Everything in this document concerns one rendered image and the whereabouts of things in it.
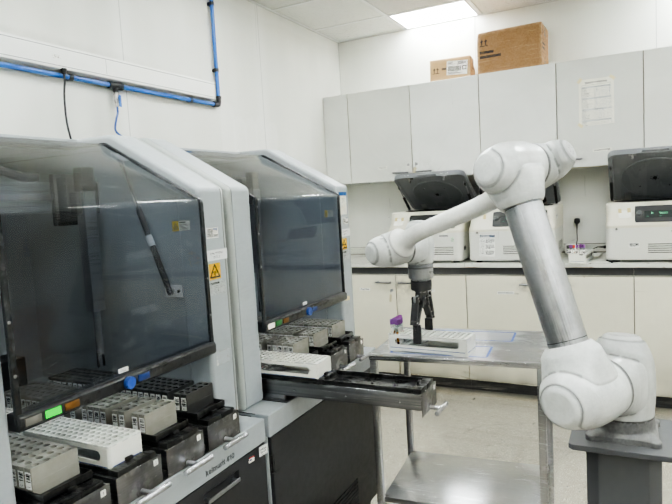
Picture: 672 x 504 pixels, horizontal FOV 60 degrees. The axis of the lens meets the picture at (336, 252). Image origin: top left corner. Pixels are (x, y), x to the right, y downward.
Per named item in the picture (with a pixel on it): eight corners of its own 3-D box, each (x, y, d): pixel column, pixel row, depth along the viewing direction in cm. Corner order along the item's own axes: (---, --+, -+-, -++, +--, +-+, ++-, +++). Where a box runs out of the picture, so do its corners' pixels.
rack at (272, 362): (241, 375, 199) (240, 357, 199) (258, 366, 208) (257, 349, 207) (318, 383, 186) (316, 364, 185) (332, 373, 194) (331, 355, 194)
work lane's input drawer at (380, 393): (231, 395, 200) (229, 369, 199) (254, 382, 212) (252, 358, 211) (437, 420, 166) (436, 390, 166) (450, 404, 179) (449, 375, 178)
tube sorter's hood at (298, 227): (149, 325, 213) (133, 150, 207) (246, 296, 267) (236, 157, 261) (266, 333, 190) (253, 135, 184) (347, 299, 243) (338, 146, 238)
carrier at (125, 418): (153, 418, 158) (151, 396, 157) (158, 419, 157) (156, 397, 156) (119, 434, 148) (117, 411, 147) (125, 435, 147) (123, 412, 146)
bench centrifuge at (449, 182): (387, 263, 425) (383, 174, 419) (418, 253, 479) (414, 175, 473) (462, 263, 398) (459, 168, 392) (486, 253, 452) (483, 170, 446)
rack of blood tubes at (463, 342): (388, 350, 214) (387, 333, 213) (399, 343, 222) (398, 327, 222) (467, 357, 199) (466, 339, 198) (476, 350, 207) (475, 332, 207)
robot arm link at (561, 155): (523, 161, 178) (496, 162, 170) (572, 128, 165) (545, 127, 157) (541, 199, 175) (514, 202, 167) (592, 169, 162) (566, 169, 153)
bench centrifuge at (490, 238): (468, 263, 397) (464, 161, 390) (488, 253, 452) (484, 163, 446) (555, 262, 372) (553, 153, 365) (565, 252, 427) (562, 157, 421)
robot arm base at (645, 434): (659, 418, 168) (659, 399, 167) (662, 450, 148) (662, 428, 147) (590, 411, 176) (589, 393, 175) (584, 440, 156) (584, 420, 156)
